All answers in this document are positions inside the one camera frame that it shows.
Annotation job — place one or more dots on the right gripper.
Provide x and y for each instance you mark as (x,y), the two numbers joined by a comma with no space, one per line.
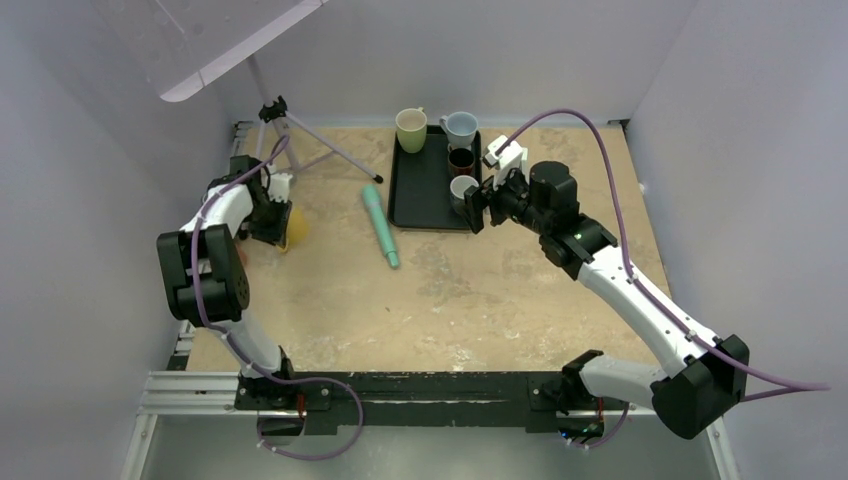
(480,198)

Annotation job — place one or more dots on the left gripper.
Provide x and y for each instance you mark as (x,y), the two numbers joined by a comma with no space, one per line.
(275,234)

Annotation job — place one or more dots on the yellow mug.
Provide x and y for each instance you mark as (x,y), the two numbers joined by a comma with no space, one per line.
(297,229)

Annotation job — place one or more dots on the blue patterned mug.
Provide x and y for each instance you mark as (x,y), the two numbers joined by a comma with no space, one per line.
(457,189)

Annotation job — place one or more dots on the brown mug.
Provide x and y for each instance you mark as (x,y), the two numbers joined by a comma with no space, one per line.
(461,162)

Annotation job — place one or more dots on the white mug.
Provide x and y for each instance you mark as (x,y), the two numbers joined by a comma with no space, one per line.
(460,128)

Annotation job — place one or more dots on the green cup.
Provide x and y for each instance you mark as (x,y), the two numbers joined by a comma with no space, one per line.
(411,127)

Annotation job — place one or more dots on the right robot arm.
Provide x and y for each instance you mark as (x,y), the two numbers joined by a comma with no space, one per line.
(700,375)

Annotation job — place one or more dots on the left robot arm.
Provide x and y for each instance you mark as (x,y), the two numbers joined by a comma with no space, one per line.
(204,278)

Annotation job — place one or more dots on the black tray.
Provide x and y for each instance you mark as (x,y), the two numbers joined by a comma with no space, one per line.
(419,195)

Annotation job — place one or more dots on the teal cylinder toy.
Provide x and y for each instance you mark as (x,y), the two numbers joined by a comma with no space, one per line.
(373,205)

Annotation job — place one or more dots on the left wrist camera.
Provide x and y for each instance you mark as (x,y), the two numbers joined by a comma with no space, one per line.
(279,186)

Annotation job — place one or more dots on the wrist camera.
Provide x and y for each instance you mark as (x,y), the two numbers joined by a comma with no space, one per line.
(279,186)
(505,157)

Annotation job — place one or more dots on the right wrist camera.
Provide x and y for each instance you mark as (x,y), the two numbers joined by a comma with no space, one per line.
(505,157)

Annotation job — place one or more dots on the aluminium rail frame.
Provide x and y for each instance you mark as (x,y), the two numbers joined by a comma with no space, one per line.
(178,392)

